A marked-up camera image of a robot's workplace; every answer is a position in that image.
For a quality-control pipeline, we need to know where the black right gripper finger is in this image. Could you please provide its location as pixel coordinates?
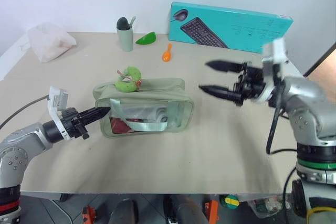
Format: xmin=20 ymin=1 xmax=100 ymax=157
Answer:
xmin=198 ymin=84 xmax=244 ymax=106
xmin=205 ymin=60 xmax=248 ymax=74

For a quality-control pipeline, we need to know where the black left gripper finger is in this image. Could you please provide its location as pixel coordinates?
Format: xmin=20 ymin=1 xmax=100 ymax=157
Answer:
xmin=78 ymin=105 xmax=111 ymax=119
xmin=78 ymin=112 xmax=108 ymax=126

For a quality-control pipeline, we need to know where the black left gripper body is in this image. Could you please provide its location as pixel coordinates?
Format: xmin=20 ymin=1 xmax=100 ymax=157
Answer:
xmin=61 ymin=106 xmax=90 ymax=141

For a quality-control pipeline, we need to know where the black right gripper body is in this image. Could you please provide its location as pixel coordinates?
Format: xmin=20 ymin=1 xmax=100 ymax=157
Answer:
xmin=234 ymin=63 xmax=266 ymax=100

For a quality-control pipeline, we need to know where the green pouch with clear side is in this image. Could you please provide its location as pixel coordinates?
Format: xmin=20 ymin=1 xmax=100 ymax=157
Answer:
xmin=92 ymin=77 xmax=195 ymax=138

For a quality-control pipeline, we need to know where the teal keyboard box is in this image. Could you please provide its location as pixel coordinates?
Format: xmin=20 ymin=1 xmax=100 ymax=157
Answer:
xmin=167 ymin=1 xmax=295 ymax=53

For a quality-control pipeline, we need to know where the orange plastic spoon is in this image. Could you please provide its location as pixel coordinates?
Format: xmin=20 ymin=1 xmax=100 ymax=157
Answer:
xmin=161 ymin=43 xmax=173 ymax=63

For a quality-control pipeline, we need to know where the brown panel with black edge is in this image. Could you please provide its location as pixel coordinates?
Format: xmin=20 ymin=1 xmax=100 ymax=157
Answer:
xmin=302 ymin=41 xmax=336 ymax=102

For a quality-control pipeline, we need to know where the grey-green cylindrical cup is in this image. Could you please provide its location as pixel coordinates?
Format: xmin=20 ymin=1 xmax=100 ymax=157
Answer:
xmin=117 ymin=25 xmax=135 ymax=52

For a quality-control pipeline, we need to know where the white plastic bag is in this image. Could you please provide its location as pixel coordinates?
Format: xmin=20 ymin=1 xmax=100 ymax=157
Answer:
xmin=25 ymin=22 xmax=78 ymax=63

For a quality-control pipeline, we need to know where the orange black clamp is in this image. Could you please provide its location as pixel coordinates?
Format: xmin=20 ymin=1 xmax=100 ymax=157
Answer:
xmin=80 ymin=204 xmax=100 ymax=224
xmin=204 ymin=199 xmax=220 ymax=221

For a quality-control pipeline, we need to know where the dark egg-shaped utensil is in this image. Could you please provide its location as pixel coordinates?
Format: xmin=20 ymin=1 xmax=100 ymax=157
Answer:
xmin=116 ymin=17 xmax=130 ymax=30

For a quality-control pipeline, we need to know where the dark rounded shape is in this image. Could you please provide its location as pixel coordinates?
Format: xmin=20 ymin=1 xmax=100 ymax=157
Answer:
xmin=162 ymin=194 xmax=209 ymax=224
xmin=109 ymin=198 xmax=140 ymax=224

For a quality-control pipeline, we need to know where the green yellow round object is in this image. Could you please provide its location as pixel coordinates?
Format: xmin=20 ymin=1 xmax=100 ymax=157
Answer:
xmin=219 ymin=194 xmax=240 ymax=211

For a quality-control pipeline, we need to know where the clear plastic bag with parts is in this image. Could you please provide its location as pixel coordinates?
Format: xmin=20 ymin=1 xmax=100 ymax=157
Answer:
xmin=246 ymin=195 xmax=292 ymax=219

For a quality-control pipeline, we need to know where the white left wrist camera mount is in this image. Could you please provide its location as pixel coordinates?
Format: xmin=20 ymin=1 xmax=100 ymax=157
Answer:
xmin=48 ymin=86 xmax=71 ymax=141

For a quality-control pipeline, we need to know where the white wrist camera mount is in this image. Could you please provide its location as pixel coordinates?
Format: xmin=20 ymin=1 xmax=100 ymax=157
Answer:
xmin=260 ymin=37 xmax=290 ymax=103
xmin=48 ymin=86 xmax=71 ymax=141

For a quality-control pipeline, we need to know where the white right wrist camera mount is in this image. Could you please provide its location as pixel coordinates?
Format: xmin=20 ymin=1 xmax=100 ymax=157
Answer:
xmin=260 ymin=37 xmax=290 ymax=103

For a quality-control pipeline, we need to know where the green plush keychain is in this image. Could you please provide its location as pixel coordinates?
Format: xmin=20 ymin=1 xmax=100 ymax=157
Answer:
xmin=113 ymin=66 xmax=144 ymax=94

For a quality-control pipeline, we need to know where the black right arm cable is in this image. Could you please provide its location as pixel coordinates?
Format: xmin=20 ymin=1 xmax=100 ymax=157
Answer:
xmin=265 ymin=84 xmax=299 ymax=155

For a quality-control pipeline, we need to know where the grey left arm cable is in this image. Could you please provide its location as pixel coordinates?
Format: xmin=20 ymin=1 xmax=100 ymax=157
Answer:
xmin=0 ymin=96 xmax=51 ymax=131

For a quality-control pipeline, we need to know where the yellow cable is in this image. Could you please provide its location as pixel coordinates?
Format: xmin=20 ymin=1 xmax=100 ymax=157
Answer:
xmin=305 ymin=206 xmax=336 ymax=223

